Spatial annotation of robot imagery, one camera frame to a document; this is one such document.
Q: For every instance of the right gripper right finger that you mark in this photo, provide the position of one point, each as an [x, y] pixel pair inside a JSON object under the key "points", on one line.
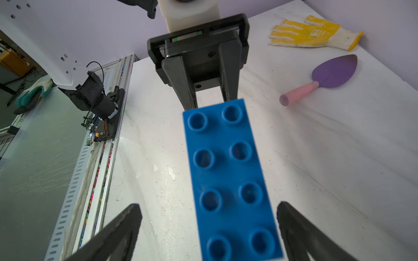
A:
{"points": [[303, 240]]}

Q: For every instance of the dark blue lego brick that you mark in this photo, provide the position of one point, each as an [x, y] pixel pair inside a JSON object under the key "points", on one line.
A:
{"points": [[234, 214]]}

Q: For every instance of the purple garden trowel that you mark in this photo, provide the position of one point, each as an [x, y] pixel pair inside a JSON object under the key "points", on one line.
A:
{"points": [[330, 74]]}

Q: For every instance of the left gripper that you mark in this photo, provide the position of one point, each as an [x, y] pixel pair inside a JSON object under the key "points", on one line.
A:
{"points": [[197, 54]]}

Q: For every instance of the green white glove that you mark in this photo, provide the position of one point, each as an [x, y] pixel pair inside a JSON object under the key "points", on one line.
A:
{"points": [[31, 96]]}

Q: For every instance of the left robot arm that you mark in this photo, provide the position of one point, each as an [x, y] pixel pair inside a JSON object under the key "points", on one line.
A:
{"points": [[84, 88]]}

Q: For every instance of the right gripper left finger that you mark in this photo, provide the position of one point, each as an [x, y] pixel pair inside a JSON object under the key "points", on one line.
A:
{"points": [[116, 241]]}

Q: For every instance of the yellow work glove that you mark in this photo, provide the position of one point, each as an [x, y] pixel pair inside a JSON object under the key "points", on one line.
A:
{"points": [[314, 32]]}

